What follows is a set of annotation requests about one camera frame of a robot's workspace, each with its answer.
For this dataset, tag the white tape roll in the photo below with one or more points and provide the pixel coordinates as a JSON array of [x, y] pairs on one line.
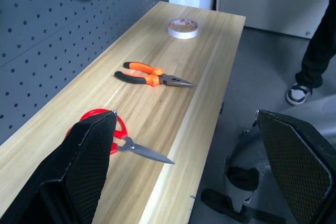
[[181, 34]]

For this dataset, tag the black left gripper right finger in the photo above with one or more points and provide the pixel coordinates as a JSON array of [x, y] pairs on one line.
[[302, 171]]

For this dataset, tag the orange black needle-nose pliers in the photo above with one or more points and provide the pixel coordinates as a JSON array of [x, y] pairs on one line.
[[147, 78]]

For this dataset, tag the black and white sneaker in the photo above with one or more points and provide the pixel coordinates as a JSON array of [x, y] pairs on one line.
[[298, 94]]

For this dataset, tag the grey pegboard panel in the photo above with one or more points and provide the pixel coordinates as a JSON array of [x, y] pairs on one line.
[[52, 37]]

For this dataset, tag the black robot foot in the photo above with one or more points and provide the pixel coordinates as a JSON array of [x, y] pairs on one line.
[[223, 204]]

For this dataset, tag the person leg in black trousers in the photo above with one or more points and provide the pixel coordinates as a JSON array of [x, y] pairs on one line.
[[315, 58]]

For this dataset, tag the silver robot right leg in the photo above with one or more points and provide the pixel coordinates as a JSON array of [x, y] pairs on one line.
[[242, 176]]

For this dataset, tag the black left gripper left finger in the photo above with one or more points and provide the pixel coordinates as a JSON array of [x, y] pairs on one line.
[[65, 182]]

